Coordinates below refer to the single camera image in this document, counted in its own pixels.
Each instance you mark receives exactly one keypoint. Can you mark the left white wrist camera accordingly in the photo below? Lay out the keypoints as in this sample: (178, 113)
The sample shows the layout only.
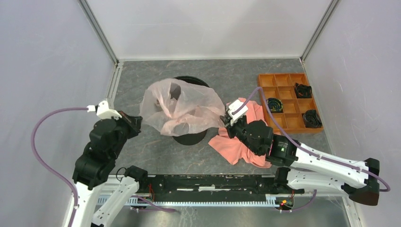
(104, 111)

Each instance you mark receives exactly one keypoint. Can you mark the right aluminium corner post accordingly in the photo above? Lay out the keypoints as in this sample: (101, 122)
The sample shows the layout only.
(319, 29)

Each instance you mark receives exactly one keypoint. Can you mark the salmon pink cloth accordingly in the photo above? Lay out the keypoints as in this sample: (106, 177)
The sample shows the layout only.
(232, 149)

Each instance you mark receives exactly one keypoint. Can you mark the black plastic trash bin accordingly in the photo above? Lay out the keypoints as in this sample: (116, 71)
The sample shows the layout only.
(191, 139)

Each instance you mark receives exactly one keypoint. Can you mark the left aluminium corner post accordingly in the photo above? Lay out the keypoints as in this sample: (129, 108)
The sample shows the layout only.
(98, 30)

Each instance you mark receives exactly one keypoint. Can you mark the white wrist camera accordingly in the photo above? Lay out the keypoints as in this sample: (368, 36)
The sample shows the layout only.
(235, 111)
(104, 111)

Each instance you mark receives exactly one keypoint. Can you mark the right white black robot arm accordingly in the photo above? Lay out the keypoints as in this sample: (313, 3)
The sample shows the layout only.
(301, 167)

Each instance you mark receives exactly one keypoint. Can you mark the aluminium corner post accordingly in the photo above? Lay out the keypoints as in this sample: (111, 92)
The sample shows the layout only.
(319, 29)
(98, 30)

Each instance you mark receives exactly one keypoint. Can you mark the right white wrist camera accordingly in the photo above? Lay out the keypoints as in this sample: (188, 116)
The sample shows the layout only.
(235, 111)

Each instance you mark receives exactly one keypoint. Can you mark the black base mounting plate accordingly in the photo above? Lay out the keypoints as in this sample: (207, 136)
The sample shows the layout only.
(213, 188)

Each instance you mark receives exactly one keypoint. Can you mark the orange compartment tray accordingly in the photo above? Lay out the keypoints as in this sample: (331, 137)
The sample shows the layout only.
(281, 86)

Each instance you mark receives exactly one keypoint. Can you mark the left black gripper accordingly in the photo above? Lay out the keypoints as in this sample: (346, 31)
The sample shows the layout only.
(135, 122)

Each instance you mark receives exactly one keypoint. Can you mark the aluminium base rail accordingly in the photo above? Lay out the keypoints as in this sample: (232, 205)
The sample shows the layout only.
(140, 200)

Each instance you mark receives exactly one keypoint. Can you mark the pink plastic trash bag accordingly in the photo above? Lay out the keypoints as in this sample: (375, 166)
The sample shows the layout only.
(175, 108)

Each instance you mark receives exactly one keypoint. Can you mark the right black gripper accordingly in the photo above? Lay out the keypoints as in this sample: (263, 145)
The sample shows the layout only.
(226, 119)

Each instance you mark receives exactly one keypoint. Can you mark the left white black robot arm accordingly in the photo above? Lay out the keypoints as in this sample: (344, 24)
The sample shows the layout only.
(93, 167)

